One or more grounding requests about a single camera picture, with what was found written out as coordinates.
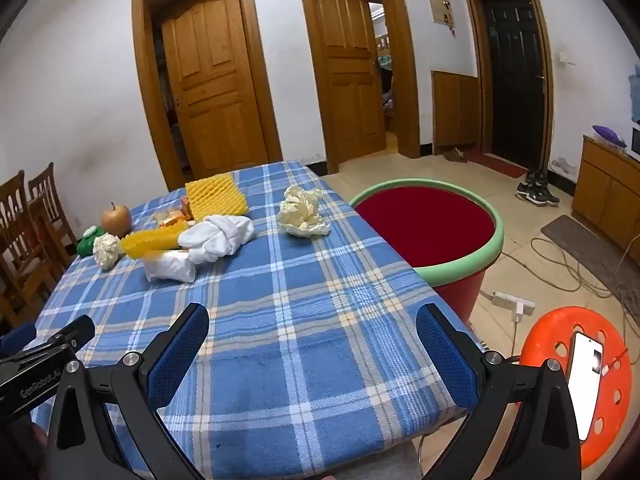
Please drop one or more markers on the green bell pepper toy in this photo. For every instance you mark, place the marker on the green bell pepper toy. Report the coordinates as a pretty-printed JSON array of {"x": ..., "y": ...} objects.
[{"x": 87, "y": 246}]

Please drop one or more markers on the red yellow apple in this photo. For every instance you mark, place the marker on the red yellow apple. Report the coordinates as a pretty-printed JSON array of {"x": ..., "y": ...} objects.
[{"x": 116, "y": 220}]

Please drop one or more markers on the blue plaid tablecloth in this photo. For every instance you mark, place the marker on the blue plaid tablecloth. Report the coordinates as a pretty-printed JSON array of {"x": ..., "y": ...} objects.
[{"x": 300, "y": 310}]

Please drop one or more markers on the low wooden wall panel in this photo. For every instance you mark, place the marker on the low wooden wall panel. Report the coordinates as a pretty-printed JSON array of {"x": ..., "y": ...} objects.
[{"x": 455, "y": 110}]

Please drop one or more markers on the red doormat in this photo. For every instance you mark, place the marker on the red doormat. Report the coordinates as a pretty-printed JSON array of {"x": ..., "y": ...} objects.
[{"x": 500, "y": 165}]

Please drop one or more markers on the white tissue packet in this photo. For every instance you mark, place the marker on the white tissue packet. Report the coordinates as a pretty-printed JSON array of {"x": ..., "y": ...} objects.
[{"x": 170, "y": 266}]

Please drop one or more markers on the small cream paper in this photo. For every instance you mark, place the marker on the small cream paper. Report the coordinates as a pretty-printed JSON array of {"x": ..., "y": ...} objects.
[{"x": 106, "y": 251}]

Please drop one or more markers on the wooden cabinet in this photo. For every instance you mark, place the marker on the wooden cabinet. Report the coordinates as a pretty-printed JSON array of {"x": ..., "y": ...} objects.
[{"x": 605, "y": 190}]

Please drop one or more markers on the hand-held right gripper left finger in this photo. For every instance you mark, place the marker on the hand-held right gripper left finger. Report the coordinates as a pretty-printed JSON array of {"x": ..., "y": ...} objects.
[{"x": 180, "y": 355}]

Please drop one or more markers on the open wooden door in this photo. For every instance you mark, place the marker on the open wooden door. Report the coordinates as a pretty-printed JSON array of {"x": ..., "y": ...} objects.
[{"x": 347, "y": 75}]

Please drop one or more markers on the purple object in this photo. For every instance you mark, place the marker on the purple object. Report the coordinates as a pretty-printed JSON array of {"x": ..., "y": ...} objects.
[{"x": 607, "y": 135}]

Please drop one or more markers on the wooden chair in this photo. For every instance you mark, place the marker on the wooden chair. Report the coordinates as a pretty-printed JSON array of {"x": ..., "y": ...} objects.
[
  {"x": 50, "y": 200},
  {"x": 17, "y": 240}
]

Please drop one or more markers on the white wall switch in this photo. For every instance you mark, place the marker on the white wall switch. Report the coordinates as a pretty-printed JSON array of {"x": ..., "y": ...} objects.
[{"x": 566, "y": 58}]

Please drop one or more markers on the black entrance door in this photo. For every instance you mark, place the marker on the black entrance door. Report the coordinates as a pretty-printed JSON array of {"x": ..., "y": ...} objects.
[{"x": 512, "y": 80}]

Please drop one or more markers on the white power strip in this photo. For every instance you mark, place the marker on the white power strip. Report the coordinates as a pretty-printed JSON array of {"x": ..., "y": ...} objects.
[{"x": 512, "y": 302}]

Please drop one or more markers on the orange clear snack packet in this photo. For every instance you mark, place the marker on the orange clear snack packet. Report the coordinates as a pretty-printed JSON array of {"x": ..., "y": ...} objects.
[{"x": 170, "y": 217}]

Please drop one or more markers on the black sneaker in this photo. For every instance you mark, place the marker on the black sneaker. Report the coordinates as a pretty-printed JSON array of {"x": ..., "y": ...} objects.
[
  {"x": 530, "y": 195},
  {"x": 550, "y": 195}
]

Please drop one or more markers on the white cloth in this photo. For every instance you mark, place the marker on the white cloth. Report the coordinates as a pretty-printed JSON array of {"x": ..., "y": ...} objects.
[{"x": 220, "y": 237}]

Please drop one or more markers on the white smartphone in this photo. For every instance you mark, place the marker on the white smartphone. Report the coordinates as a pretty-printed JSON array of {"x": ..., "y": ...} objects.
[{"x": 584, "y": 390}]

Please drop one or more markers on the large cream paper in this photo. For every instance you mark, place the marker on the large cream paper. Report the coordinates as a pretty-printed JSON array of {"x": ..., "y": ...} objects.
[{"x": 302, "y": 212}]

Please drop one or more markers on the beige electric panel box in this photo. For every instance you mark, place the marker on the beige electric panel box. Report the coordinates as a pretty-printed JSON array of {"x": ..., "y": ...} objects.
[{"x": 440, "y": 6}]

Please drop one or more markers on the wooden door frame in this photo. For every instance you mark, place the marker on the wooden door frame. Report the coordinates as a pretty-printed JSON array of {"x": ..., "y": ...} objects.
[
  {"x": 142, "y": 85},
  {"x": 472, "y": 85},
  {"x": 405, "y": 85}
]

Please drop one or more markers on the orange plastic stool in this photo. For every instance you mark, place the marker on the orange plastic stool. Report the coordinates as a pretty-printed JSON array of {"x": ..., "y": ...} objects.
[{"x": 545, "y": 345}]

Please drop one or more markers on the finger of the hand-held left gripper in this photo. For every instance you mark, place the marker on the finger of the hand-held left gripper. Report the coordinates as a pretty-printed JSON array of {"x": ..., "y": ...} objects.
[
  {"x": 60, "y": 340},
  {"x": 15, "y": 340}
]

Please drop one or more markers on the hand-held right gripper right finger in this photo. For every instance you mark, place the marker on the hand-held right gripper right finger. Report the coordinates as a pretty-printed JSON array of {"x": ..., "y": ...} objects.
[{"x": 445, "y": 360}]

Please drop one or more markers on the long yellow foam net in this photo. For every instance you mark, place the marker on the long yellow foam net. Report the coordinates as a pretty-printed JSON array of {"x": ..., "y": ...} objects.
[{"x": 150, "y": 242}]

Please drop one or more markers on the arched panel wooden door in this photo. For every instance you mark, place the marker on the arched panel wooden door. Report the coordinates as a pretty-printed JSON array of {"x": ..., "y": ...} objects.
[{"x": 215, "y": 85}]

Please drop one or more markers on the large yellow foam net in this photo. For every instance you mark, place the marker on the large yellow foam net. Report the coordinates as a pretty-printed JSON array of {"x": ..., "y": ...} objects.
[{"x": 215, "y": 196}]

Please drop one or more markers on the red tub with green rim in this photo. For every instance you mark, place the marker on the red tub with green rim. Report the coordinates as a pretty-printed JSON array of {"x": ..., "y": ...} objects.
[{"x": 430, "y": 230}]

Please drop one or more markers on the grey floor mat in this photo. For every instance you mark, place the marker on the grey floor mat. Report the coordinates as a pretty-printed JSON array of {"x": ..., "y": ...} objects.
[{"x": 585, "y": 245}]

